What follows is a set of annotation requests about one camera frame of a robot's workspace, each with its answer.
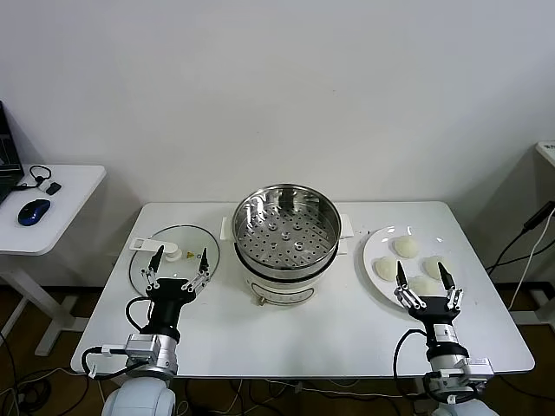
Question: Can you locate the white round plate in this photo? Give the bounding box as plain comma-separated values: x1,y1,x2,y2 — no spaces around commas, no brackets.
362,224,469,314

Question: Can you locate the black left camera cable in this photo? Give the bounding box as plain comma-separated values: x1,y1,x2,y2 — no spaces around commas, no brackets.
81,345,131,382

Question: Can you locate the white steamed baozi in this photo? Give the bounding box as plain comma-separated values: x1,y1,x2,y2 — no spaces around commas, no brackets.
373,257,400,281
407,275,440,300
421,255,447,281
393,236,422,260

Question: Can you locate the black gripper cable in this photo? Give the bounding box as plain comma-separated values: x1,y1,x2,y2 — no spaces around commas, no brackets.
124,296,153,335
392,328,431,391

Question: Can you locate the white side table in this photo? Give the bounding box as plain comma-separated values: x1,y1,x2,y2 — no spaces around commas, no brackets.
0,163,108,356

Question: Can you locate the black earphone cable loop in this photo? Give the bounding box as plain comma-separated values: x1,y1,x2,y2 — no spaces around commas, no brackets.
12,165,56,192

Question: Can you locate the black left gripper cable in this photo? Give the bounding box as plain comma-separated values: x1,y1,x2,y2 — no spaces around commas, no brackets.
124,296,153,335

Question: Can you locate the blue computer mouse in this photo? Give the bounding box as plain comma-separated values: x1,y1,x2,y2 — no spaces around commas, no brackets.
16,198,52,226

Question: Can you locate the glass lid with white handle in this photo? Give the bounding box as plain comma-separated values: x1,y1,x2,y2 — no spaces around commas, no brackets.
128,223,221,303

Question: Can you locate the black power adapter cable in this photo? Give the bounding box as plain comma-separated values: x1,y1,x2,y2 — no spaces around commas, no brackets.
485,203,555,274

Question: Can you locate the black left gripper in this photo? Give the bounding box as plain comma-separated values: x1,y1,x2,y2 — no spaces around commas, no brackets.
140,244,212,340

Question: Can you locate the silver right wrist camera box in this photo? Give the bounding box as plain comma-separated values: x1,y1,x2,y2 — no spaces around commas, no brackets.
466,357,496,382

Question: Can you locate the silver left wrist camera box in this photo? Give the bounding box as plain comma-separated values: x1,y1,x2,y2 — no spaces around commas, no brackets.
124,334,162,361

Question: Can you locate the white cabinet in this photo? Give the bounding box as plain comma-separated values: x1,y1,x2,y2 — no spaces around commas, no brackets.
509,139,555,326

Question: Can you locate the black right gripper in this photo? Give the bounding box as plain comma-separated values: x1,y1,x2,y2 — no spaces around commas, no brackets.
393,258,466,348

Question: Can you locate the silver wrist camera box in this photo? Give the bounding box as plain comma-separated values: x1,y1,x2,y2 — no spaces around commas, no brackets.
124,334,162,361
466,357,496,382

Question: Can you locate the white cable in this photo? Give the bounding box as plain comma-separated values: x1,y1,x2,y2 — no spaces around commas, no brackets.
509,214,555,311

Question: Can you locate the steel steamer pot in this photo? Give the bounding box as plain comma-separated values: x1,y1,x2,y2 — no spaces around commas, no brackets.
219,214,355,308

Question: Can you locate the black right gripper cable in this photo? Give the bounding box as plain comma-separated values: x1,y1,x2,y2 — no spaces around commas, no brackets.
392,328,431,391

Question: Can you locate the black laptop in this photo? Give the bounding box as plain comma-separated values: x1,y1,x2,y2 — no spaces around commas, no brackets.
0,100,25,205

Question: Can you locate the stainless steel steamer basket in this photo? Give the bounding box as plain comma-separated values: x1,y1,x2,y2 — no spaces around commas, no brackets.
232,184,343,272

